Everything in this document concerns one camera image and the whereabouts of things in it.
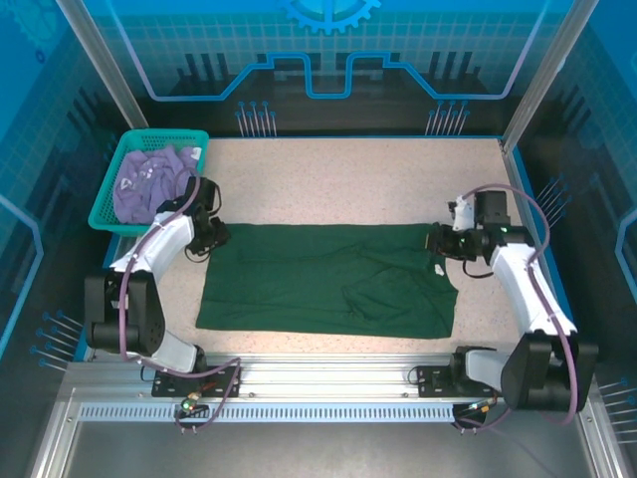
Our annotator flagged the dark green t-shirt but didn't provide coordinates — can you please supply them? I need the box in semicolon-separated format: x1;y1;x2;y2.
194;222;460;340

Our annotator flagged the slotted aluminium strip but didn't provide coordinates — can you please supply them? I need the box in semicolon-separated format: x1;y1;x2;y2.
78;403;458;425

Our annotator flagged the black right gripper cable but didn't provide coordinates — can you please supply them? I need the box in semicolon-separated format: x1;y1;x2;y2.
461;257;495;281

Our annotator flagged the purple t-shirt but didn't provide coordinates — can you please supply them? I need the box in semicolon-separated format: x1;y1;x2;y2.
112;143;205;226

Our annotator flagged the aluminium frame post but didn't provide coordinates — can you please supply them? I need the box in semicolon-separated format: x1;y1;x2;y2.
499;0;600;155
54;0;150;131

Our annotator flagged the aluminium mounting rail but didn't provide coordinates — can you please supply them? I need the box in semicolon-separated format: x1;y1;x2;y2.
64;354;598;399

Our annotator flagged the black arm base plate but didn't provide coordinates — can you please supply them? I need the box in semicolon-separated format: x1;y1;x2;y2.
415;364;507;399
151;364;243;399

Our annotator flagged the teal plastic basket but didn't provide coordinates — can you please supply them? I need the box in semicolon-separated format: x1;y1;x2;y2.
88;128;211;236

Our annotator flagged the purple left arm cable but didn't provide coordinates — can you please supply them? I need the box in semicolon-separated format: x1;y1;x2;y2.
117;166;245;434

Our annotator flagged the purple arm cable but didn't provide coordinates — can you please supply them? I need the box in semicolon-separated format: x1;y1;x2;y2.
117;166;245;434
450;182;583;434

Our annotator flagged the small electronics board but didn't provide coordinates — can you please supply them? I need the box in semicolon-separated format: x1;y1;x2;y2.
457;396;501;418
179;391;210;418

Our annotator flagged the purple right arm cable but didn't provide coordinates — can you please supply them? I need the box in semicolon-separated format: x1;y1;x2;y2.
450;182;583;434

